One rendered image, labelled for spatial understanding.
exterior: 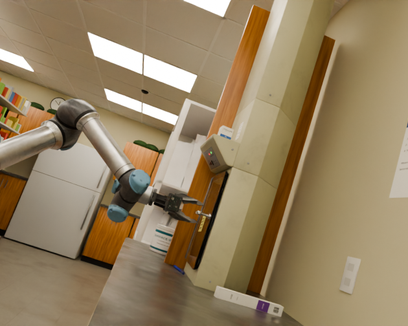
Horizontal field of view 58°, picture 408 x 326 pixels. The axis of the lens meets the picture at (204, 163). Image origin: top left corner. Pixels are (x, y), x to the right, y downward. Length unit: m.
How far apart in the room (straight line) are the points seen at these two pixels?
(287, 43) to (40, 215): 5.40
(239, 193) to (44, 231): 5.24
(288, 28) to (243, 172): 0.65
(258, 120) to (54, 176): 5.22
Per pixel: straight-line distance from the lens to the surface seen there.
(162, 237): 2.08
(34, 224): 6.48
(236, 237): 1.44
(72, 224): 6.36
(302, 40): 1.70
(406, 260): 1.15
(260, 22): 2.10
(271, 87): 1.56
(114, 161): 1.32
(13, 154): 1.37
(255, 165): 1.47
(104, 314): 0.76
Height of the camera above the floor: 1.15
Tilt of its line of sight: 10 degrees up
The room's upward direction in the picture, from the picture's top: 19 degrees clockwise
